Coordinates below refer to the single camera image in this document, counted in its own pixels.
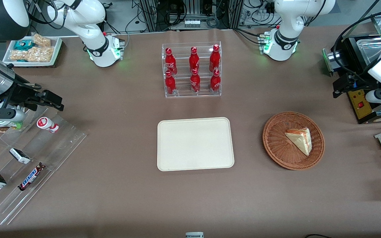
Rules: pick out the large clear nut snack bag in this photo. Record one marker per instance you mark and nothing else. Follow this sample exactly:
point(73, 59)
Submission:
point(36, 54)

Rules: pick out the white red yogurt bottle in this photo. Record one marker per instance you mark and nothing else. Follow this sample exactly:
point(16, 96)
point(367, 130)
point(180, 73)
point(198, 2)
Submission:
point(46, 124)

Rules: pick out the red cola bottle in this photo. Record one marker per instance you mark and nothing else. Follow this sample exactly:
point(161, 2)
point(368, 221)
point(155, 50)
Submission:
point(170, 62)
point(214, 59)
point(215, 82)
point(194, 61)
point(170, 84)
point(195, 82)

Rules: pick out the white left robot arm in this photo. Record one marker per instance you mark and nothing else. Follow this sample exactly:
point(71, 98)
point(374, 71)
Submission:
point(288, 19)

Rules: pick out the clear acrylic stepped stand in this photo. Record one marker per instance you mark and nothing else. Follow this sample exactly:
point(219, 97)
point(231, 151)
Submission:
point(61, 145)

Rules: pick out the clear acrylic bottle rack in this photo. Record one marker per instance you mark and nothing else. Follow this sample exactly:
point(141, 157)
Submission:
point(203, 94)

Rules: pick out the white snack tray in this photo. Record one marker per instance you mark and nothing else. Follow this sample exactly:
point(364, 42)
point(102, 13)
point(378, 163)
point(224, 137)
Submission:
point(57, 49)

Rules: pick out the teal snack packet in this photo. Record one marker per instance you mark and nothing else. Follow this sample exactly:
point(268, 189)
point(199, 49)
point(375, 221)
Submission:
point(23, 44)

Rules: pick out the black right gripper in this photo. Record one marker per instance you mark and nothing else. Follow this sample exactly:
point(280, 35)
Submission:
point(21, 95)

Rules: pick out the brown snickers bar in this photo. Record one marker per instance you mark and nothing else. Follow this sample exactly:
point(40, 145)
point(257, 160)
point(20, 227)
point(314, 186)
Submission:
point(31, 176)

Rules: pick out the small clear nut snack bag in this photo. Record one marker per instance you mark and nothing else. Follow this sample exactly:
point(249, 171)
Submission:
point(41, 40)

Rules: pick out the aluminium equipment frame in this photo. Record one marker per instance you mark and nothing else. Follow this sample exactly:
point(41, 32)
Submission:
point(150, 15)

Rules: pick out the white grey device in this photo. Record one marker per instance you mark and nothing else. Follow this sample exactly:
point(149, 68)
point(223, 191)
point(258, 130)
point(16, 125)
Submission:
point(194, 235)

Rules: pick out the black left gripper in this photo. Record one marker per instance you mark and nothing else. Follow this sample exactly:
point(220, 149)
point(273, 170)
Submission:
point(345, 83)

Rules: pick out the brown wicker basket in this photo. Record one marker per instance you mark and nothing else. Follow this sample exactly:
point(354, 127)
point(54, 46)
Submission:
point(278, 148)

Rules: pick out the triangle sandwich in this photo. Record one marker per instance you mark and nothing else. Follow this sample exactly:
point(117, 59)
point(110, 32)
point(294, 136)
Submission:
point(301, 140)

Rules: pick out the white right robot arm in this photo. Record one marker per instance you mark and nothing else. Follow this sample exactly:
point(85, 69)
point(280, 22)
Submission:
point(88, 19)

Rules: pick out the cream plastic tray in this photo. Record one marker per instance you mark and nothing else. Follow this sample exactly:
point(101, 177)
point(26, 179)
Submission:
point(195, 143)

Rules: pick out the green white packet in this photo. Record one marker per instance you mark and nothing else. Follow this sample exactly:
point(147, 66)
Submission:
point(12, 125)

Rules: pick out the white power strip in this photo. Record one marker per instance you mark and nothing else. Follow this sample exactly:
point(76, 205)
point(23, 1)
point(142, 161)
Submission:
point(192, 23)

